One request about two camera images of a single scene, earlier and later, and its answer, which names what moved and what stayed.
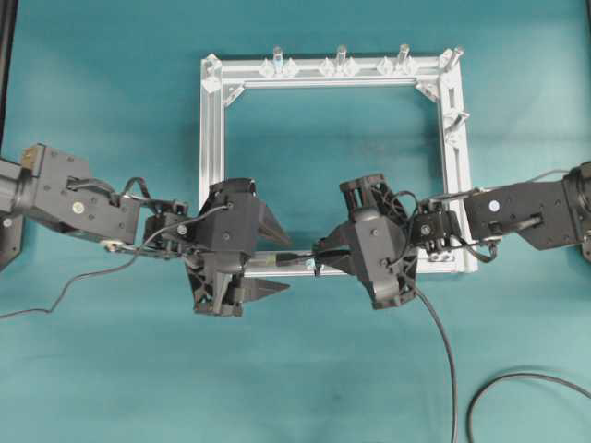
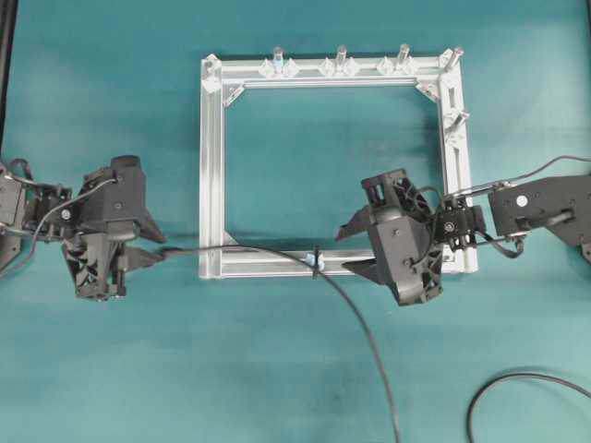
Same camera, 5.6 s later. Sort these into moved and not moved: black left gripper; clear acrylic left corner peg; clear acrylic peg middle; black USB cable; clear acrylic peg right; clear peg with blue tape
Moved: black USB cable; black left gripper
Not moved: clear acrylic peg right; clear acrylic peg middle; clear peg with blue tape; clear acrylic left corner peg
